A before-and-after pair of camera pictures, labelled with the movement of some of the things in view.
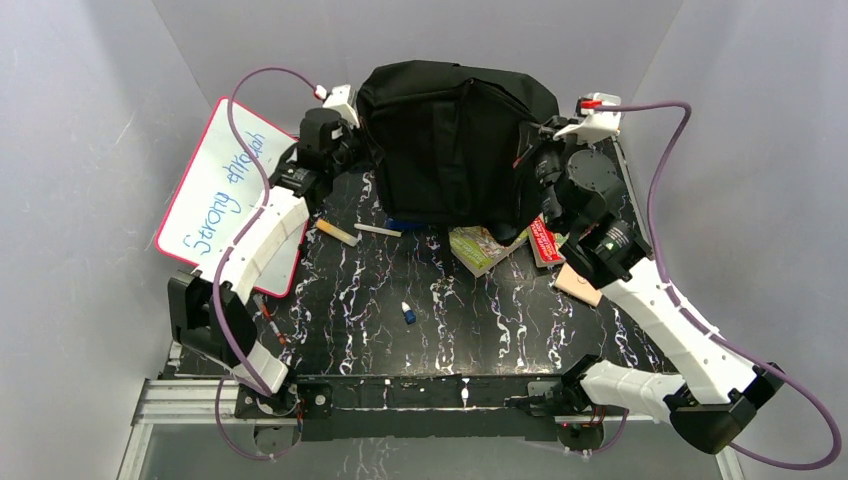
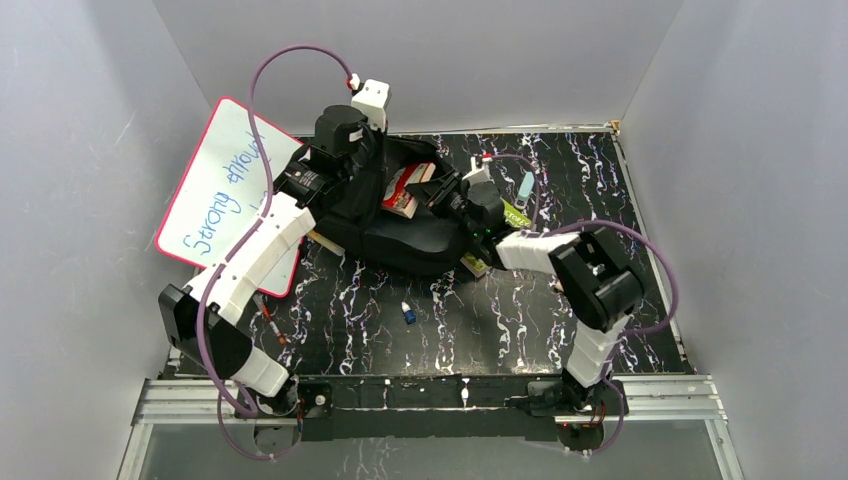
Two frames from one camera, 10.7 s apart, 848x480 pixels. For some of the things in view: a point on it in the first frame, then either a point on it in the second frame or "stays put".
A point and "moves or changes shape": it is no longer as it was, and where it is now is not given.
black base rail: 398,406 stays put
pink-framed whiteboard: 222,185 stays put
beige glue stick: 337,232 → 326,243
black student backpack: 455,145 → 368,234
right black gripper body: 550,160 → 454,203
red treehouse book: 545,242 moves or changes shape
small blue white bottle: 409,314 stays put
